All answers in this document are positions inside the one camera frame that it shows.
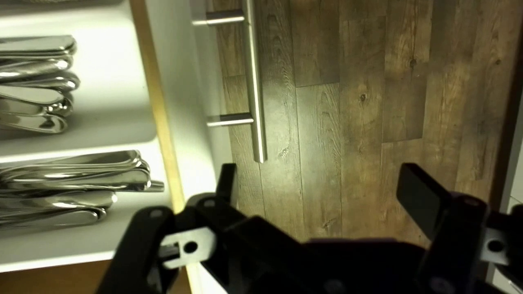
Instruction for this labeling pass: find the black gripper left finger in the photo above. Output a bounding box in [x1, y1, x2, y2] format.
[96, 164, 305, 294]

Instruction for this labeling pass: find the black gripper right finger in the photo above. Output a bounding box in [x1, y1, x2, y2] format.
[397, 164, 523, 294]

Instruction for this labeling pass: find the white drawer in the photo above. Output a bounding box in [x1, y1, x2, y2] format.
[0, 0, 232, 294]

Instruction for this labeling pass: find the white cutlery tray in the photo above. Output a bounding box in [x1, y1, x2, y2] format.
[0, 0, 168, 273]

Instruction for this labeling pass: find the stainless cutlery lower stack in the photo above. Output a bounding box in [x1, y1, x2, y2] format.
[0, 151, 165, 236]

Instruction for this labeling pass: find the stainless cutlery stack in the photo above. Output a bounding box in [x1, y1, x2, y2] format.
[0, 35, 80, 135]
[0, 151, 165, 236]

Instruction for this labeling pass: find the stainless cutlery upper stack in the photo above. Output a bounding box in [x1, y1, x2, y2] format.
[0, 35, 80, 135]

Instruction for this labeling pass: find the silver drawer bar handle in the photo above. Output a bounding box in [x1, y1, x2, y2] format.
[191, 0, 268, 164]

